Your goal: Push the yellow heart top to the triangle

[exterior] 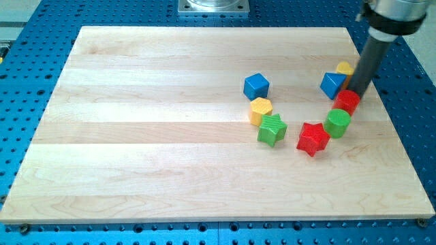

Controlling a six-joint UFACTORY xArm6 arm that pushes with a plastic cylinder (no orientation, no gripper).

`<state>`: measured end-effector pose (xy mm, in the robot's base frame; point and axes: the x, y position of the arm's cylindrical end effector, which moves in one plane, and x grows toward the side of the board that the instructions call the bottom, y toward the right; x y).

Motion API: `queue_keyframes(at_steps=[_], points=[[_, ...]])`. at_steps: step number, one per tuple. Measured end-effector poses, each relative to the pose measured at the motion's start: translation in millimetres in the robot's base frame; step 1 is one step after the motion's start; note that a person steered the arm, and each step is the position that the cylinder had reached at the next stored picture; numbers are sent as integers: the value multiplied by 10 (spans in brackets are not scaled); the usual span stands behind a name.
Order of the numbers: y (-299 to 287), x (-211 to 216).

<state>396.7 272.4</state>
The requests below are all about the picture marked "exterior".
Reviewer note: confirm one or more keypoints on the yellow heart block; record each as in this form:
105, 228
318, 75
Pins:
346, 69

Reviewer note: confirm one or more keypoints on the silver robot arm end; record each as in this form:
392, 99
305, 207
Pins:
389, 19

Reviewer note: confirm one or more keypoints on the blue triangle block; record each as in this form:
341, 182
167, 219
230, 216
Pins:
331, 84

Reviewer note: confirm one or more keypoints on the yellow hexagon block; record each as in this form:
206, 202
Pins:
259, 107

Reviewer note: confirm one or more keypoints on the blue cube block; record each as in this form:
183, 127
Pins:
256, 86

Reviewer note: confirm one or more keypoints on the green star block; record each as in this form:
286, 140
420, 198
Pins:
271, 130

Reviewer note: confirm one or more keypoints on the light wooden board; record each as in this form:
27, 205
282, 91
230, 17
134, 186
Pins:
150, 124

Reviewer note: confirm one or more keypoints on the red star block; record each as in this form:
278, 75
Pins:
312, 138

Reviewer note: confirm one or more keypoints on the green cylinder block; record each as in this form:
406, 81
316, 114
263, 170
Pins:
337, 122

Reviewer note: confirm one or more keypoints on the red cylinder block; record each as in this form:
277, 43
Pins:
347, 100

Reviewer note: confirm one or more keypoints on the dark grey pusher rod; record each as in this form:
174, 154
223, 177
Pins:
371, 57

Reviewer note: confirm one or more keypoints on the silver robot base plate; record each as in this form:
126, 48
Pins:
212, 7

